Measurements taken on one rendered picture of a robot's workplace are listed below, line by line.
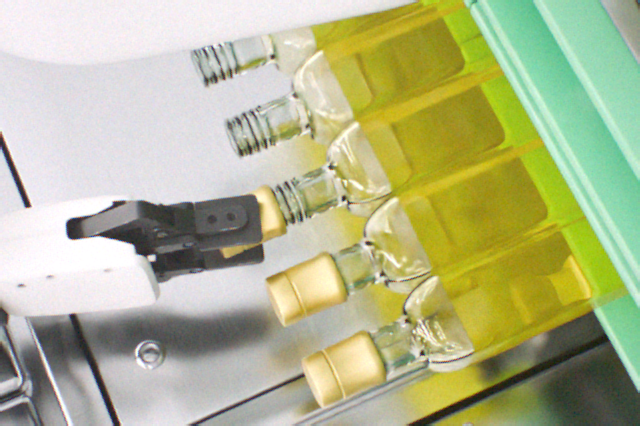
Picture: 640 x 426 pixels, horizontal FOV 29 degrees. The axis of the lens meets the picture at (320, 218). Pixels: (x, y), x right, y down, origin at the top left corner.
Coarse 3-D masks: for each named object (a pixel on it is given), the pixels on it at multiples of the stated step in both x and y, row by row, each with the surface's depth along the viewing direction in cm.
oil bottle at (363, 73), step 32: (448, 0) 82; (384, 32) 81; (416, 32) 81; (448, 32) 82; (480, 32) 82; (320, 64) 81; (352, 64) 81; (384, 64) 81; (416, 64) 81; (448, 64) 81; (480, 64) 81; (320, 96) 80; (352, 96) 80; (384, 96) 80; (320, 128) 81
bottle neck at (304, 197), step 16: (304, 176) 80; (320, 176) 79; (288, 192) 79; (304, 192) 79; (320, 192) 79; (336, 192) 79; (288, 208) 79; (304, 208) 79; (320, 208) 80; (288, 224) 79
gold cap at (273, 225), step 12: (252, 192) 79; (264, 192) 79; (264, 204) 78; (276, 204) 78; (264, 216) 78; (276, 216) 78; (264, 228) 78; (276, 228) 79; (264, 240) 79; (228, 252) 78; (240, 252) 79
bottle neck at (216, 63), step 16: (208, 48) 83; (224, 48) 82; (240, 48) 83; (256, 48) 83; (208, 64) 82; (224, 64) 82; (240, 64) 83; (256, 64) 83; (208, 80) 83; (224, 80) 83
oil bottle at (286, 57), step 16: (432, 0) 83; (368, 16) 82; (384, 16) 82; (288, 32) 82; (304, 32) 81; (320, 32) 81; (336, 32) 82; (352, 32) 82; (272, 48) 83; (288, 48) 82; (304, 48) 82; (272, 64) 84; (288, 64) 83
